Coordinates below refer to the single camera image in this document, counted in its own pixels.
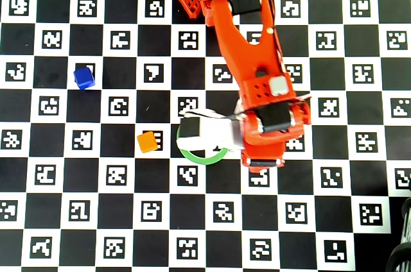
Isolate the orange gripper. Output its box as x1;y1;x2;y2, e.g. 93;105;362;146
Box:
239;101;311;169

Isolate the orange cube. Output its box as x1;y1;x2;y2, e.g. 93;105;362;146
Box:
136;131;159;154

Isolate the blue cube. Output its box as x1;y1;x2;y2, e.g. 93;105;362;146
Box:
73;66;96;91

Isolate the black ribbed stand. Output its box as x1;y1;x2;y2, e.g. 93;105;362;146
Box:
385;196;411;272

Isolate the checkerboard marker board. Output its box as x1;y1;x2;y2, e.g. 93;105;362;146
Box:
0;0;411;272

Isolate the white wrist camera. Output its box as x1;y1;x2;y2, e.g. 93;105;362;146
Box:
177;108;245;153

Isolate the green ring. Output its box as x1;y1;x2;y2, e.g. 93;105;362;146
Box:
176;124;229;166

